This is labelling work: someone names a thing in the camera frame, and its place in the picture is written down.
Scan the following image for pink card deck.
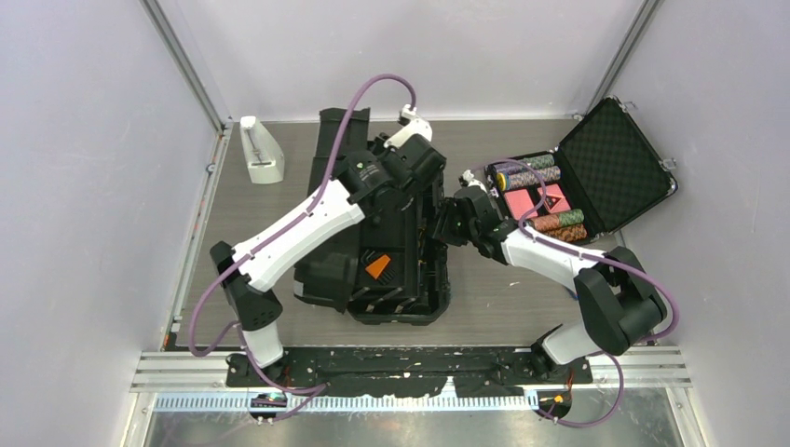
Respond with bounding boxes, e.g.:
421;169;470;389
504;189;538;220

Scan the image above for black aluminium poker chip case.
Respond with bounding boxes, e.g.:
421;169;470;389
484;96;678;245

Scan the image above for poker chip row orange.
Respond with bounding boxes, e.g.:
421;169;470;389
544;223;588;243

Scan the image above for black plastic toolbox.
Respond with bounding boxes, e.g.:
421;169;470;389
293;107;452;327

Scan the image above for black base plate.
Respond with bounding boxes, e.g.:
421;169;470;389
225;346;593;398

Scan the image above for poker chip row top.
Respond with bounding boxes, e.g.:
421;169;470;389
494;154;555;174

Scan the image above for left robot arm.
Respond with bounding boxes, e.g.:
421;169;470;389
211;129;446;386

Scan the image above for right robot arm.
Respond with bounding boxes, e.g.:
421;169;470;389
432;186;669;383

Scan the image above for poker chip row green red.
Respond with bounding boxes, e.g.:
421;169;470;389
527;210;585;233

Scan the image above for orange black bit holder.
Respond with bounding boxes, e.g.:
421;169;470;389
364;251;395;284

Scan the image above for white metronome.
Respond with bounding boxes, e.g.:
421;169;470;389
239;115;285;184

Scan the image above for red card deck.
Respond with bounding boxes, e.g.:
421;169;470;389
543;183;571;214

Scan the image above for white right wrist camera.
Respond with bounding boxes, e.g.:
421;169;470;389
458;169;489;194

